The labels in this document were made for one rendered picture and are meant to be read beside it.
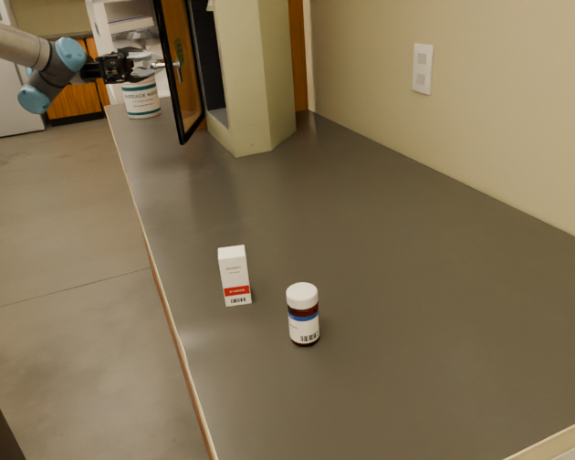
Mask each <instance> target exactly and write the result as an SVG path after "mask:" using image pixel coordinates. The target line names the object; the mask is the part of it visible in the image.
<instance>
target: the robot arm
mask: <svg viewBox="0 0 575 460"><path fill-rule="evenodd" d="M117 50H118V52H116V53H115V52H114V51H112V52H111V53H110V54H105V55H102V56H99V57H95V61H94V59H93V58H92V57H91V56H90V55H87V54H86V52H85V50H84V48H83V47H82V46H81V44H80V43H78V42H77V41H76V40H74V39H72V38H70V37H62V38H60V39H59V40H57V41H56V43H53V42H51V41H48V40H45V39H44V38H41V37H37V36H34V35H31V34H29V33H27V32H24V31H22V30H19V29H16V28H14V27H11V26H8V25H5V24H2V23H0V58H1V59H4V60H7V61H10V62H13V63H16V64H19V65H22V66H25V67H27V68H26V73H27V76H28V80H27V81H26V83H25V84H24V85H23V86H22V87H21V88H20V91H19V92H18V94H17V100H18V102H19V104H20V105H21V106H22V108H24V109H25V110H27V111H28V112H31V113H34V114H42V113H45V112H46V111H47V109H48V108H50V107H51V103H52V102H53V101H54V99H55V98H56V97H57V96H58V94H59V93H60V92H61V91H62V90H63V89H64V87H66V85H78V84H88V83H90V82H95V81H96V79H97V78H103V82H104V85H106V84H120V83H124V82H130V83H138V82H140V81H143V80H145V79H147V78H150V77H152V76H154V75H156V74H158V73H160V72H161V71H162V70H163V68H157V69H151V68H143V67H137V68H135V69H134V70H133V69H132V68H134V63H133V62H140V61H142V60H147V61H148V60H163V58H162V57H160V56H159V55H157V54H155V53H152V52H150V51H147V50H144V49H140V48H137V47H124V48H117ZM131 72H133V73H131ZM105 79H106V80H107V82H106V80H105ZM117 80H120V81H117Z"/></svg>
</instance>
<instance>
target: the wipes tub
mask: <svg viewBox="0 0 575 460"><path fill-rule="evenodd" d="M121 89H122V93H123V97H124V101H125V105H126V109H127V112H128V116H129V118H131V119H147V118H151V117H155V116H157V115H159V114H161V112H162V111H161V105H160V101H159V96H158V91H157V86H156V81H155V77H154V76H152V77H150V78H147V79H145V80H143V81H140V82H138V83H130V82H124V83H121Z"/></svg>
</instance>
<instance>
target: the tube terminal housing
mask: <svg viewBox="0 0 575 460"><path fill-rule="evenodd" d="M212 3H213V10H214V22H215V30H216V36H217V44H218V47H220V48H221V54H222V61H223V68H224V76H223V75H222V78H223V85H224V92H225V105H226V112H227V118H228V126H229V130H228V129H227V128H226V127H224V126H223V125H222V124H221V123H220V122H218V121H217V120H216V119H215V118H214V117H212V116H211V115H210V114H209V113H208V111H209V110H208V111H207V109H206V113H207V117H206V116H205V117H206V122H207V128H208V131H209V132H210V133H211V134H212V135H213V136H214V137H215V138H216V139H217V140H218V141H219V142H220V143H221V144H222V145H223V146H224V147H225V148H226V149H227V150H228V151H229V152H230V153H231V154H232V155H233V156H234V157H236V158H238V157H243V156H247V155H252V154H257V153H261V152H270V151H272V150H273V149H275V148H276V147H277V146H278V145H279V144H280V143H281V142H283V141H284V140H285V139H287V138H288V137H289V136H290V135H292V134H293V133H294V132H295V131H297V127H296V113H295V100H294V85H293V71H292V57H291V44H290V30H289V15H288V0H212Z"/></svg>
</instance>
